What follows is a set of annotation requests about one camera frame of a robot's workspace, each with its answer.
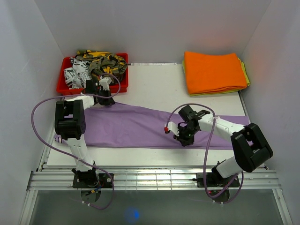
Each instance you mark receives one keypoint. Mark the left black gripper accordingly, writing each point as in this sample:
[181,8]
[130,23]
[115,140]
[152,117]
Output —
[109,101]

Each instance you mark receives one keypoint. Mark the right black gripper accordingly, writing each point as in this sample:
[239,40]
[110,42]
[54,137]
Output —
[184,141]

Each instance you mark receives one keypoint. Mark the purple trousers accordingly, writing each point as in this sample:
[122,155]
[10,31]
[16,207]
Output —
[128,126]

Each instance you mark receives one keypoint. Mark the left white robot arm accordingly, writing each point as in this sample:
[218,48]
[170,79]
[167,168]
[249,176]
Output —
[70,125]

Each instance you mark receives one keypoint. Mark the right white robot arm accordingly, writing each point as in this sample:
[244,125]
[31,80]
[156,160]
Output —
[249,144]

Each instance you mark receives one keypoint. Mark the camouflage trousers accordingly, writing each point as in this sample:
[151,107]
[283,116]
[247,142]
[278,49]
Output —
[103,63]

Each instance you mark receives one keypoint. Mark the white black printed trousers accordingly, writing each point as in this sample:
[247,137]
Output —
[77,75]

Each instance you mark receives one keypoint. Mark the folded orange trousers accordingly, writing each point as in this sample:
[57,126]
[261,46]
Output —
[211,72]

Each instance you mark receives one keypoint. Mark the red plastic bin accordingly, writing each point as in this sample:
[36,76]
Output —
[93,87]

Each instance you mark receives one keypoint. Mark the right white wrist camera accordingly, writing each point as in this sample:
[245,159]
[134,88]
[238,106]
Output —
[171,127]

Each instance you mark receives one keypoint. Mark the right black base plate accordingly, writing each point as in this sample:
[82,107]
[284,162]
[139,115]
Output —
[206,181]

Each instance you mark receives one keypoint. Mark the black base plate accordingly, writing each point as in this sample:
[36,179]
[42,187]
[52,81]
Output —
[93,181]
[206,181]

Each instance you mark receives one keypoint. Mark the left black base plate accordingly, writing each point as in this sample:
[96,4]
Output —
[93,181]

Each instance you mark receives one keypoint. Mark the aluminium mounting rail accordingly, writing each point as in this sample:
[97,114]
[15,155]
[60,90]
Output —
[148,179]

